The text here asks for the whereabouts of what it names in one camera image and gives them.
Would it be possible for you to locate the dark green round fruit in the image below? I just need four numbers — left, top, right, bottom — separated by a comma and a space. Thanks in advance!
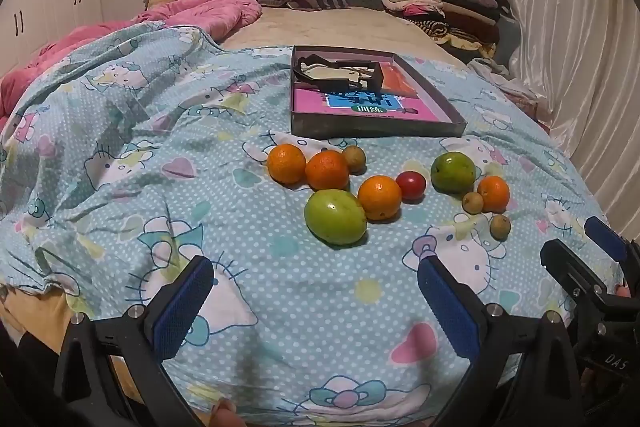
431, 152, 477, 194

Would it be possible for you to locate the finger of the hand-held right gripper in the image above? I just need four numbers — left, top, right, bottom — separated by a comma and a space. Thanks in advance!
584, 216, 640, 269
541, 239, 617, 304

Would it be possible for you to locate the small orange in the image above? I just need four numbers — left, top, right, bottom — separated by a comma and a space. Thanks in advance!
476, 175, 511, 214

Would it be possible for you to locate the pile of folded clothes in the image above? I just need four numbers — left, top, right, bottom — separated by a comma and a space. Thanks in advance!
381, 0, 511, 58

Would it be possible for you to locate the small red fruit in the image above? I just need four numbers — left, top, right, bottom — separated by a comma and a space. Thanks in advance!
396, 171, 427, 201

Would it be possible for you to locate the blue cartoon printed blanket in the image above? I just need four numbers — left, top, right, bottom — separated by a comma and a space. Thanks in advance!
0, 24, 621, 427

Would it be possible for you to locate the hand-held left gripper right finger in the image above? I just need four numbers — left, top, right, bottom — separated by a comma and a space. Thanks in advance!
417, 255, 583, 427

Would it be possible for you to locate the grey cushion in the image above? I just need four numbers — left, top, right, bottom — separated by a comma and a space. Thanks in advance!
497, 14, 523, 62

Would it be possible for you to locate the white satin curtain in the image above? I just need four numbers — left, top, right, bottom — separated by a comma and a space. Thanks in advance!
505, 0, 640, 218

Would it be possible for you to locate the black plastic frame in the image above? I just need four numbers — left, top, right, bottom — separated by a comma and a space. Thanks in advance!
293, 53, 386, 94

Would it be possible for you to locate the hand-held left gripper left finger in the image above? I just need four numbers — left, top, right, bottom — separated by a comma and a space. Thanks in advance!
52, 255, 216, 427

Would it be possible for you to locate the beige bed sheet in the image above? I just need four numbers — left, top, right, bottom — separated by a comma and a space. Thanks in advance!
220, 6, 471, 68

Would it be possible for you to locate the grey shallow box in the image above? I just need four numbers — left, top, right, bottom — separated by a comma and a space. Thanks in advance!
289, 45, 468, 140

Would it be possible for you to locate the large light green fruit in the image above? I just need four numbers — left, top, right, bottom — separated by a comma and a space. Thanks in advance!
304, 189, 368, 247

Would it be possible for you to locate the small brown fruit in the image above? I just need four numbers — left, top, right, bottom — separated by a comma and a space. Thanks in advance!
461, 191, 485, 214
489, 214, 512, 241
342, 145, 367, 174

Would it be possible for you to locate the pink quilt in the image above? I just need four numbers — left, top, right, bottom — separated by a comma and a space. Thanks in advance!
0, 0, 263, 118

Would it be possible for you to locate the orange packet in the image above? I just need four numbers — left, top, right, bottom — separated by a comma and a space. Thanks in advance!
380, 61, 418, 98

